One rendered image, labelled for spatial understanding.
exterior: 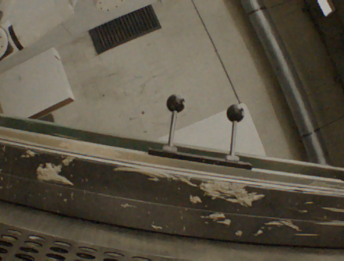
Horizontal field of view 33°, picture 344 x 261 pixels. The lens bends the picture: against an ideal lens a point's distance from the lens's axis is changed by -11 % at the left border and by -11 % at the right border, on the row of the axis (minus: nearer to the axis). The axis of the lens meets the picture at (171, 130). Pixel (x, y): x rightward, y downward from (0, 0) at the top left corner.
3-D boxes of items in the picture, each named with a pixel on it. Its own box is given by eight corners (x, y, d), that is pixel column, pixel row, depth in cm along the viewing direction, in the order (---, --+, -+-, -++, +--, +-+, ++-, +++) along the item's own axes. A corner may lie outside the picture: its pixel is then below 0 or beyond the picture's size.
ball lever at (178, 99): (158, 159, 123) (166, 98, 129) (177, 162, 123) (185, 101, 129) (160, 151, 120) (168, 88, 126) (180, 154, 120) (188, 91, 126)
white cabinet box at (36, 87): (2, 80, 635) (58, 51, 636) (17, 128, 633) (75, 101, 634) (-9, 75, 589) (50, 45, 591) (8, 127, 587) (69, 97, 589)
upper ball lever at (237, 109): (219, 168, 124) (225, 107, 130) (238, 171, 124) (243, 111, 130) (223, 160, 120) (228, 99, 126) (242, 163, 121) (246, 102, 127)
